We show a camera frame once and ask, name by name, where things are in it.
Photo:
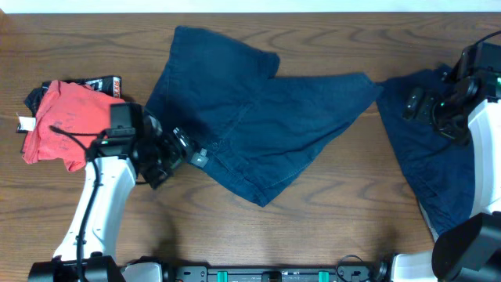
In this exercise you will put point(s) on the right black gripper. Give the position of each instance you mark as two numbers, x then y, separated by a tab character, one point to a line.
423	112

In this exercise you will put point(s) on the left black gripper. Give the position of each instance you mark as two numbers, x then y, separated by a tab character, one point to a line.
182	142

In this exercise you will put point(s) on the dark blue denim shorts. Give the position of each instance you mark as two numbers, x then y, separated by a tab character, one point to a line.
256	131

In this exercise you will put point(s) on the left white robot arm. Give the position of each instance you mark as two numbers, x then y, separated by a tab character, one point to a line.
116	158

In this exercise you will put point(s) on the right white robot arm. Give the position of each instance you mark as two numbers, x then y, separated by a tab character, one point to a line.
446	137

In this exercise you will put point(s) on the folded black printed garment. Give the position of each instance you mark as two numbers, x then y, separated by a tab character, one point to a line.
109	85

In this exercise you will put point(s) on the folded red t-shirt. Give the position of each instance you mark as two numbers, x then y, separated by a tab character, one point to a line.
66	122

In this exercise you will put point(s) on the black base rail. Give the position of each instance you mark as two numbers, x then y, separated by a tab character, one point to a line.
358	273

